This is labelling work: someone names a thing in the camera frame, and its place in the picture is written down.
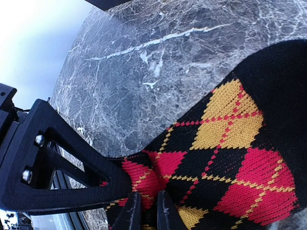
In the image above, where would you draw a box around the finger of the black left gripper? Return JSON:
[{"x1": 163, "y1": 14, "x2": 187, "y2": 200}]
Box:
[{"x1": 0, "y1": 100, "x2": 131, "y2": 215}]

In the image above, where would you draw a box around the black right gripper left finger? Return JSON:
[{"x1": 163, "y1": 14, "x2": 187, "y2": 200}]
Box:
[{"x1": 112, "y1": 192, "x2": 142, "y2": 230}]

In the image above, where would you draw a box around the black argyle orange red sock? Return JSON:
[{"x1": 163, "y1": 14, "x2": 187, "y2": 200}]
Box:
[{"x1": 111, "y1": 40, "x2": 307, "y2": 230}]

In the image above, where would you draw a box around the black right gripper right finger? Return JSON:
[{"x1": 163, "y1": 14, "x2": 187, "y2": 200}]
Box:
[{"x1": 157, "y1": 190, "x2": 187, "y2": 230}]

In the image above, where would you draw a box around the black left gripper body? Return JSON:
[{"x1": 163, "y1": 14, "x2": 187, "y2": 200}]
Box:
[{"x1": 0, "y1": 83, "x2": 18, "y2": 153}]

